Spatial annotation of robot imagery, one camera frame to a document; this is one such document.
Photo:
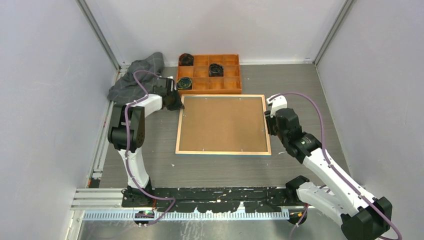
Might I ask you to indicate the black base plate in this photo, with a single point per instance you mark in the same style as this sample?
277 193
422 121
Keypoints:
266 199

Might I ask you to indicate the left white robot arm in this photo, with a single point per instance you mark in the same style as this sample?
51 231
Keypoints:
127 131

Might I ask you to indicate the black tape roll top left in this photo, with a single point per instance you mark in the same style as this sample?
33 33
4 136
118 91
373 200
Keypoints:
186 60

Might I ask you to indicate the aluminium left rail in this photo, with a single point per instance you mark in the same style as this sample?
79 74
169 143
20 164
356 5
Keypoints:
97 168

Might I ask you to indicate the grey checked cloth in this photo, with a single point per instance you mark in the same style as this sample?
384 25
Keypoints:
138 79

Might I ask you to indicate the blue picture frame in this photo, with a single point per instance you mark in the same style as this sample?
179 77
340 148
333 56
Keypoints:
223 124

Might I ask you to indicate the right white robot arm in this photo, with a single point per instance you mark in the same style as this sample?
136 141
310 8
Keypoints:
359 214

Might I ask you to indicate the aluminium rail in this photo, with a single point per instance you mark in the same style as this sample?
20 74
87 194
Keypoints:
101 204
97 168

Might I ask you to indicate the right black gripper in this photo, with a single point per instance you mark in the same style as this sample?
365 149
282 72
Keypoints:
269 121

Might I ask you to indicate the aluminium front rail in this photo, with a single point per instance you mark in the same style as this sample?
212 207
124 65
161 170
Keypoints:
101 204

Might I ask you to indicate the black tape roll centre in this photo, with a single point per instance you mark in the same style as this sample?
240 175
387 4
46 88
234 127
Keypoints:
216 70

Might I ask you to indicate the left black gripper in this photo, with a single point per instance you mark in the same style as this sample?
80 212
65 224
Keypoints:
178 106

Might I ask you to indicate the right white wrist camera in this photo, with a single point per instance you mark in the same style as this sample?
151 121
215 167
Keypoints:
276 102

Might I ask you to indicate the orange compartment tray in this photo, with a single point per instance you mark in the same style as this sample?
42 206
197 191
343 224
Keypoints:
206 74

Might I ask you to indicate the green black tape roll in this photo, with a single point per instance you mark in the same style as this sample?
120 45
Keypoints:
185 83

